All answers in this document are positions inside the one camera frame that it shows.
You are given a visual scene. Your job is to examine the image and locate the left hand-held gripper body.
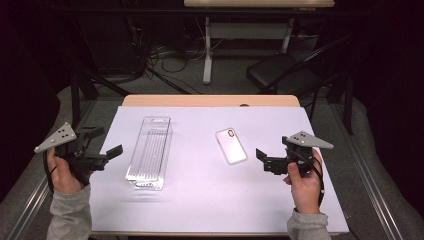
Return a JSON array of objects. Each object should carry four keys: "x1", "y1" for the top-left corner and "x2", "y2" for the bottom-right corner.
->
[{"x1": 34, "y1": 122, "x2": 111, "y2": 187}]

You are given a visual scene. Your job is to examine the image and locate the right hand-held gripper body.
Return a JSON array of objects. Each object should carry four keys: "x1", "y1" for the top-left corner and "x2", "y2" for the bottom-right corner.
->
[{"x1": 263, "y1": 130, "x2": 334, "y2": 178}]

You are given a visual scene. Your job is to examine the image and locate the translucent phone case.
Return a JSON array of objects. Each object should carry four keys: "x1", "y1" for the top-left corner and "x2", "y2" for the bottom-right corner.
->
[{"x1": 214, "y1": 127, "x2": 249, "y2": 166}]

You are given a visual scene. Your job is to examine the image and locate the clear plastic storage tray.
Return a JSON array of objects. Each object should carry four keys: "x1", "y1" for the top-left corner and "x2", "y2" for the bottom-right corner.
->
[{"x1": 125, "y1": 115, "x2": 174, "y2": 192}]

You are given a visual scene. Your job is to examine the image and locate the person's left hand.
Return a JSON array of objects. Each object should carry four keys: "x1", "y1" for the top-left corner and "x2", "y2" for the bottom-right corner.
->
[{"x1": 46, "y1": 148, "x2": 92, "y2": 195}]

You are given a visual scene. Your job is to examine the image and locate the person's right hand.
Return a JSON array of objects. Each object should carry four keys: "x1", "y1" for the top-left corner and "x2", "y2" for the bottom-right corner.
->
[{"x1": 283, "y1": 148, "x2": 324, "y2": 214}]

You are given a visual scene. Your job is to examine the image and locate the black metal stand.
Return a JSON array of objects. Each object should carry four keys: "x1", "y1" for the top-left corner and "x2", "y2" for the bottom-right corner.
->
[{"x1": 68, "y1": 64, "x2": 132, "y2": 132}]

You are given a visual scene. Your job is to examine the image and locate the white table cover sheet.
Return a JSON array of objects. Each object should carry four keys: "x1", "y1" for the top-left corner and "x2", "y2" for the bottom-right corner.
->
[{"x1": 88, "y1": 105, "x2": 350, "y2": 234}]

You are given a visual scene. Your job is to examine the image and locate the black folding chair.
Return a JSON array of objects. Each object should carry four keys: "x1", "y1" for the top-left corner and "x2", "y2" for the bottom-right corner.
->
[{"x1": 246, "y1": 34, "x2": 354, "y2": 101}]

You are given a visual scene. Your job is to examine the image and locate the light wooden table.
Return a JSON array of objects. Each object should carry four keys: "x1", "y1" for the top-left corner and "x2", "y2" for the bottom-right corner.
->
[{"x1": 121, "y1": 94, "x2": 301, "y2": 108}]

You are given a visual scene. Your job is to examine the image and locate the white desk with metal legs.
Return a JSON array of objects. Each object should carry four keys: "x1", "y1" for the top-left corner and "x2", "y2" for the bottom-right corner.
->
[{"x1": 183, "y1": 0, "x2": 336, "y2": 85}]

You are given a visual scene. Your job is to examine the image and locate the black metal crossbar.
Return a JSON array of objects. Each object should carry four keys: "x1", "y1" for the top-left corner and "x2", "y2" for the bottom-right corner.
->
[{"x1": 49, "y1": 7, "x2": 368, "y2": 16}]

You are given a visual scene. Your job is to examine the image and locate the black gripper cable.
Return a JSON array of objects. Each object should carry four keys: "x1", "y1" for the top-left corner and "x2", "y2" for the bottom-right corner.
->
[
  {"x1": 311, "y1": 155, "x2": 326, "y2": 208},
  {"x1": 42, "y1": 149, "x2": 58, "y2": 195}
]

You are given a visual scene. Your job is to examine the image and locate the aluminium floor rail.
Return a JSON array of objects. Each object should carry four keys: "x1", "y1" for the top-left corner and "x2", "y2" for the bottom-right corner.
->
[
  {"x1": 6, "y1": 99, "x2": 98, "y2": 240},
  {"x1": 328, "y1": 103, "x2": 405, "y2": 240}
]

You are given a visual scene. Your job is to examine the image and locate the bundle of floor cables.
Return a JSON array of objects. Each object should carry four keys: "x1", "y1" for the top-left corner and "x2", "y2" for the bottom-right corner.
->
[{"x1": 125, "y1": 15, "x2": 208, "y2": 85}]

